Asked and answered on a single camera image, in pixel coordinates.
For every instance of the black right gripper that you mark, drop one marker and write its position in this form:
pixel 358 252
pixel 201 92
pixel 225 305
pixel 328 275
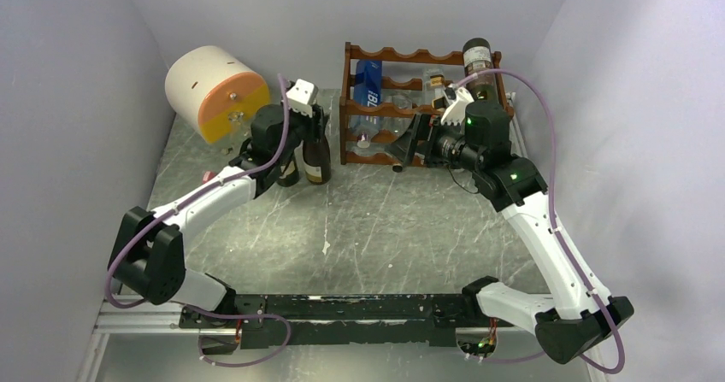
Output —
pixel 421 131

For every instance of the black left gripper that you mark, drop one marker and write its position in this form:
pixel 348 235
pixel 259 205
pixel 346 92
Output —
pixel 316 125

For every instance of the gold foil wine bottle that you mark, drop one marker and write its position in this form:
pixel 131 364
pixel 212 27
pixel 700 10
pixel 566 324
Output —
pixel 317 156

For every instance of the blue label clear bottle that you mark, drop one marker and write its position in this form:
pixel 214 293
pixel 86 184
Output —
pixel 366 93

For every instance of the clear bottle gold label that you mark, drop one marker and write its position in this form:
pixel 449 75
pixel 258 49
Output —
pixel 433 90

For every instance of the dark green wine bottle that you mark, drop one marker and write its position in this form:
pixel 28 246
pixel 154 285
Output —
pixel 289 174

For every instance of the clear glass bottle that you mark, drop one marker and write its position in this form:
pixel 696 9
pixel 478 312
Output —
pixel 240 128

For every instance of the dark bottle brown label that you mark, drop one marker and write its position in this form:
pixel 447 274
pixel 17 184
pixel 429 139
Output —
pixel 477 56

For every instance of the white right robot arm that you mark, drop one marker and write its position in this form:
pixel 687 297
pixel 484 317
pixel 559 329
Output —
pixel 580 311

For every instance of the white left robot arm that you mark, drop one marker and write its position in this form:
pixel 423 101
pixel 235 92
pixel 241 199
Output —
pixel 149 252

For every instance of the brown wooden wine rack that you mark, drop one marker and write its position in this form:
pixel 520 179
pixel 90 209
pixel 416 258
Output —
pixel 348 107

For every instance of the white orange yellow cylinder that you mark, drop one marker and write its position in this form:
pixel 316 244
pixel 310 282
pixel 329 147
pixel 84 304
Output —
pixel 207 84

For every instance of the small pink block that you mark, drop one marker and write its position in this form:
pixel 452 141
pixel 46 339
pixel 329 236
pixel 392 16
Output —
pixel 207 176

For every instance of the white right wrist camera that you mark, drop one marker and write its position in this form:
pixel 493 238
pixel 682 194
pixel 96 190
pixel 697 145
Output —
pixel 457 100

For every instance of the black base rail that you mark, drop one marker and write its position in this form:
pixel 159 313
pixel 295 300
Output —
pixel 439 320

